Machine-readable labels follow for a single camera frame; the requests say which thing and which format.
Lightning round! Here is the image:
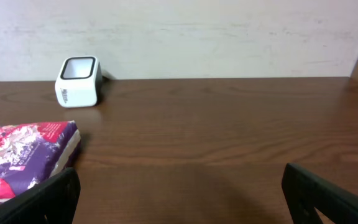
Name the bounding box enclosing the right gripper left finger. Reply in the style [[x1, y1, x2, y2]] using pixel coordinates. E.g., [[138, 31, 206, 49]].
[[0, 168, 81, 224]]

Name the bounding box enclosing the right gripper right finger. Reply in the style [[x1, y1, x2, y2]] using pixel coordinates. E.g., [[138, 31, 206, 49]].
[[282, 163, 358, 224]]

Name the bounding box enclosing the red purple snack packet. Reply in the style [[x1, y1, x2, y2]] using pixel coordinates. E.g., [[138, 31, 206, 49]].
[[0, 121, 81, 204]]

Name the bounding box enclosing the white barcode scanner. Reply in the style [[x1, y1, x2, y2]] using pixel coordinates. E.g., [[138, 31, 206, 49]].
[[55, 55, 103, 108]]

